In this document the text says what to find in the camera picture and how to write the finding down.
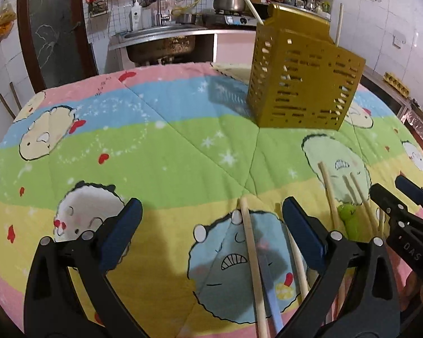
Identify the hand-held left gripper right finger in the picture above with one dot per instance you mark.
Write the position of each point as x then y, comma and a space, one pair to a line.
303, 225

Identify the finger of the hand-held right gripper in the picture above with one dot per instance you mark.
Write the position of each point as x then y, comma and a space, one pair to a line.
410, 187
386, 199

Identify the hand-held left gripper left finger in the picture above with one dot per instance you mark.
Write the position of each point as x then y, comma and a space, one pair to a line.
125, 225

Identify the green frog utensil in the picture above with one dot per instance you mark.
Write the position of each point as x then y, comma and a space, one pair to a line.
350, 218

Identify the light blue utensil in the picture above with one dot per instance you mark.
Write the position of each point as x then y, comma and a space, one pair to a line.
273, 299

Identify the gold perforated utensil holder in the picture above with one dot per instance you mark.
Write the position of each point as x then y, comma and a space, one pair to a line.
303, 77

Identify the printed cartoon blanket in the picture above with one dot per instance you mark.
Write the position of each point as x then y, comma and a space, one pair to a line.
179, 148

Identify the yellow egg carton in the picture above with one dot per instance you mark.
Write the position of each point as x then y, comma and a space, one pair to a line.
396, 81

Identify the wooden stick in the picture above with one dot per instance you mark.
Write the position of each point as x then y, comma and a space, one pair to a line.
7, 106

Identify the steel kitchen sink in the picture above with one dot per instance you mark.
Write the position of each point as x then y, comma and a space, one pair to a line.
155, 44

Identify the white soap pump bottle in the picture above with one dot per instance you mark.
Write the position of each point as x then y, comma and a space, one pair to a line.
136, 16

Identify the brown framed glass door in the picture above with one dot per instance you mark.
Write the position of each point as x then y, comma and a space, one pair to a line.
56, 24

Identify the small steel saucepan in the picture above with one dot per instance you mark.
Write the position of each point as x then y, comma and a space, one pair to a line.
187, 18

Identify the steel faucet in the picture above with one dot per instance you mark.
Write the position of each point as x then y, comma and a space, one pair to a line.
159, 10

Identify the steel gas stove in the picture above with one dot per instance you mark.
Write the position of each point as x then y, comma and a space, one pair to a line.
232, 18

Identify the steel cooking pot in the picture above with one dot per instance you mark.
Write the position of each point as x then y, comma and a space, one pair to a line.
229, 1

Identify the yellow hanging bag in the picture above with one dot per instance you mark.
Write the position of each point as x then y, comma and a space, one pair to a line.
1, 17

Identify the white wall socket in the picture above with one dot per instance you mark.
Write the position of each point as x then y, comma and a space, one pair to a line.
398, 40

